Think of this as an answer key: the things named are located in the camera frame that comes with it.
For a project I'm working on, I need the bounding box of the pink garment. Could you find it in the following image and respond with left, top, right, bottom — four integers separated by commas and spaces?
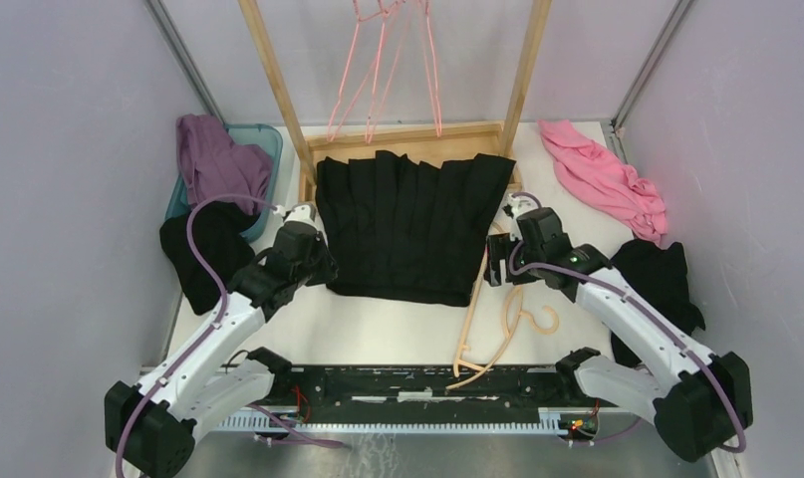
538, 120, 669, 246

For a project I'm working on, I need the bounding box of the purple garment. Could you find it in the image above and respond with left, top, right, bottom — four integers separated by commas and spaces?
176, 115, 266, 215

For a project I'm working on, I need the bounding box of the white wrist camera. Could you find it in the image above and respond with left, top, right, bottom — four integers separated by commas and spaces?
502, 191, 542, 219
272, 202, 319, 229

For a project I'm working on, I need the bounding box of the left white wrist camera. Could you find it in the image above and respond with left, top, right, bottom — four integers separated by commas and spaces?
272, 202, 319, 229

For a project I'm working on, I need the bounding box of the black garment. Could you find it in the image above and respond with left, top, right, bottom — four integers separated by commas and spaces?
611, 239, 706, 335
158, 200, 259, 317

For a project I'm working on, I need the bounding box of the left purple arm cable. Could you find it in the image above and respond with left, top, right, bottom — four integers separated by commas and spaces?
114, 193, 284, 478

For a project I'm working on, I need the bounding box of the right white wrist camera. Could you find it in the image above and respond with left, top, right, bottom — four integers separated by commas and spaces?
502, 191, 542, 219

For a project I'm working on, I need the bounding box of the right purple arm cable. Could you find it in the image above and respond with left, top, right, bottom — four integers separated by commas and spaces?
506, 191, 749, 455

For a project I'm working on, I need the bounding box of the wooden hanger rack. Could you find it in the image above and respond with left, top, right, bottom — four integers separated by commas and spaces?
239, 1, 552, 201

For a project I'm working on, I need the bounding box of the pink wire hanger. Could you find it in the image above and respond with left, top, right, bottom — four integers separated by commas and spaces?
416, 0, 442, 137
325, 1, 410, 143

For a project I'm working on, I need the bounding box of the teal plastic basket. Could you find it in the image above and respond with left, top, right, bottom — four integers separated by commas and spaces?
164, 123, 284, 243

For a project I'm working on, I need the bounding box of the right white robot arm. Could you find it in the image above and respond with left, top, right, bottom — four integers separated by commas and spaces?
484, 200, 753, 462

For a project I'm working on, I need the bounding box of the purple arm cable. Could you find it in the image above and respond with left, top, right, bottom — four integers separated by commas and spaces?
506, 191, 749, 455
114, 193, 284, 478

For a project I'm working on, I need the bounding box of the black pleated skirt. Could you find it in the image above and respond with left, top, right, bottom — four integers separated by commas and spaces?
316, 150, 515, 308

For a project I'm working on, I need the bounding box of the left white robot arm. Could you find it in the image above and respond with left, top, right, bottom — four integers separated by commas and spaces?
104, 217, 336, 477

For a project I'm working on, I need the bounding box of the slotted grey cable duct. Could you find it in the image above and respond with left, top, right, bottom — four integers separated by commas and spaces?
214, 409, 568, 436

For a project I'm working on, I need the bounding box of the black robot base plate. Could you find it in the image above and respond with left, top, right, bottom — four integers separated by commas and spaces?
258, 365, 612, 425

